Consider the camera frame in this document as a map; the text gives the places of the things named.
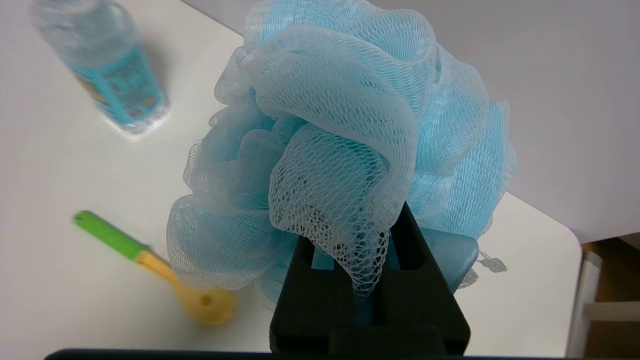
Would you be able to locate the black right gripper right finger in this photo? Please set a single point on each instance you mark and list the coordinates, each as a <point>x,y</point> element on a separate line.
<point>420,300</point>

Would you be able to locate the clear water bottle blue label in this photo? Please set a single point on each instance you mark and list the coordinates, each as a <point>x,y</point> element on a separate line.
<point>112,75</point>

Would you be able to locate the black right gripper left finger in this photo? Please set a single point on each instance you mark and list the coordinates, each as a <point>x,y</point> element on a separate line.
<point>310,305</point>

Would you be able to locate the blue mesh bath loofah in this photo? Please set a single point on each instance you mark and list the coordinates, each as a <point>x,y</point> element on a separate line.
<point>340,125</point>

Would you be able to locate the white desk leg frame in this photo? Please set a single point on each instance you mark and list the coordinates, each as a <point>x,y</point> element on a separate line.
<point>582,300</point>

